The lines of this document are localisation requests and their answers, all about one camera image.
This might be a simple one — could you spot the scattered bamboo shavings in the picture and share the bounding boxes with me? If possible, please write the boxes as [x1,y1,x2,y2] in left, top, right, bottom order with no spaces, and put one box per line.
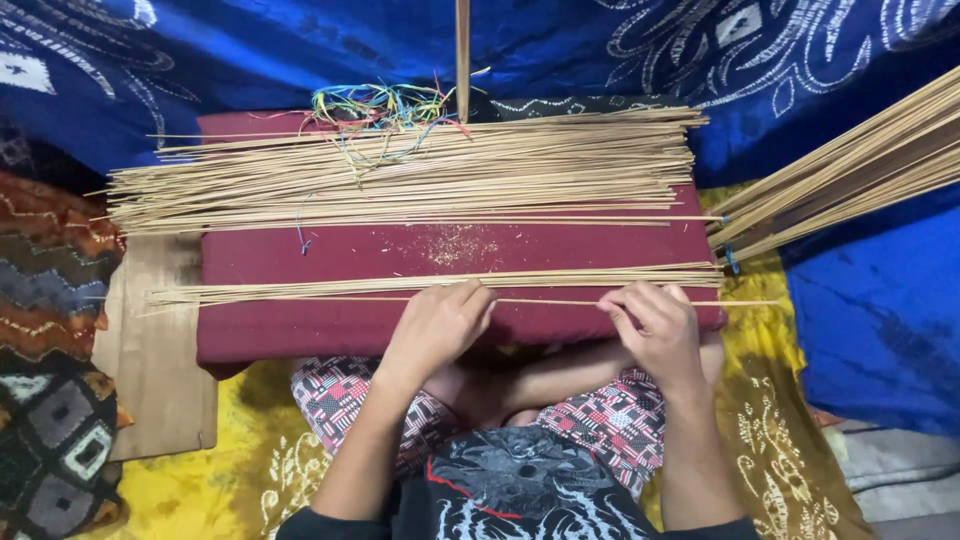
[373,223,505,269]

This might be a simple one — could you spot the light wooden board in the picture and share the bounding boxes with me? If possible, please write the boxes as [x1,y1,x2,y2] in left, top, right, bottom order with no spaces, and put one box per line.
[91,232,219,463]

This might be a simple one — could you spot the large pile of bamboo sticks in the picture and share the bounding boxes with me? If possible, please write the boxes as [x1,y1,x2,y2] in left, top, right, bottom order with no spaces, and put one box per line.
[86,106,727,238]

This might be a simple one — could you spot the multicolour zigzag patterned blanket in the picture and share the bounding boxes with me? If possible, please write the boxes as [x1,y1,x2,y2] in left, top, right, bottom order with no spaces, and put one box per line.
[0,168,138,540]

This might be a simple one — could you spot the short blue string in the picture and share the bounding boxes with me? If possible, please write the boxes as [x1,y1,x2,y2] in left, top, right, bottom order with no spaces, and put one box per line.
[294,193,313,257]
[721,216,741,276]

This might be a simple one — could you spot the maroon cloth-covered cushion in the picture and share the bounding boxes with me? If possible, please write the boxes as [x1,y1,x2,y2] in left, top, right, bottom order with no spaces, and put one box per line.
[196,111,729,381]

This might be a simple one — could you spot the person's bare legs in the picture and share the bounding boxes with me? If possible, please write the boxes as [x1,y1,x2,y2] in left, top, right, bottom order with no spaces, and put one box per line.
[423,330,726,430]

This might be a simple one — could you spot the tied bundle of bamboo sticks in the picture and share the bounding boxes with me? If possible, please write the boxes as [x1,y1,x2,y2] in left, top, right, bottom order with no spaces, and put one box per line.
[705,66,960,265]

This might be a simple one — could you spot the flag-print shorts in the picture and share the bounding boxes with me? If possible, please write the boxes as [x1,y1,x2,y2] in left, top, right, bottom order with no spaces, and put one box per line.
[290,355,669,502]

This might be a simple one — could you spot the blue patterned cloth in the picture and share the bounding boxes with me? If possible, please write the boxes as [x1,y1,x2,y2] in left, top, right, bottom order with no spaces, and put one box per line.
[0,0,960,441]

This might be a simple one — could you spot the upright wooden pole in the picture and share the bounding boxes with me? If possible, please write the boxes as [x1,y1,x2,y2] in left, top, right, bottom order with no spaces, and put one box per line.
[454,0,473,126]

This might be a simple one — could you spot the person's left hand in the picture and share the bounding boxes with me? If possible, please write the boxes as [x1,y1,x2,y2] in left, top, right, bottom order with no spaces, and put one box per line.
[372,279,498,391]

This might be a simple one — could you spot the person's right hand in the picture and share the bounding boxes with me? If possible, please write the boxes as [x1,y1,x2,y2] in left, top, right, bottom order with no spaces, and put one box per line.
[596,281,711,395]

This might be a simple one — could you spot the black printed shirt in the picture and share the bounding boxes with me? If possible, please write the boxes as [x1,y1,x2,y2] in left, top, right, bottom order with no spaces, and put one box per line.
[276,426,760,540]

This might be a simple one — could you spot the small row of bamboo sticks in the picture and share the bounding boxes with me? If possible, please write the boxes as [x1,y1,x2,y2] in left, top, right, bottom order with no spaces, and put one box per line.
[138,261,726,313]

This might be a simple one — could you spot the grey cloth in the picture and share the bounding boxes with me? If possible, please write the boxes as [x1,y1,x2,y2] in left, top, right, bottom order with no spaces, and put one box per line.
[816,418,960,540]

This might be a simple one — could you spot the single thin bamboo stick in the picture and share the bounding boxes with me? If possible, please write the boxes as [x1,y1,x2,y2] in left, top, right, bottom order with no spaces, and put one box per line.
[330,296,781,307]

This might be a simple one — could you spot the tangle of colourful strings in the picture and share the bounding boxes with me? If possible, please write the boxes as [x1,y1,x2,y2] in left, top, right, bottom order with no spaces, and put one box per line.
[251,67,492,185]

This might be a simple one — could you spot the yellow patterned cloth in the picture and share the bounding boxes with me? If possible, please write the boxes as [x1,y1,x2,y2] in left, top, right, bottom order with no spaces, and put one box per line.
[71,183,880,540]

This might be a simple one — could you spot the black white-patterned cloth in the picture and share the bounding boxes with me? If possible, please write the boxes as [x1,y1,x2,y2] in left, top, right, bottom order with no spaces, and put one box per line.
[465,93,688,126]

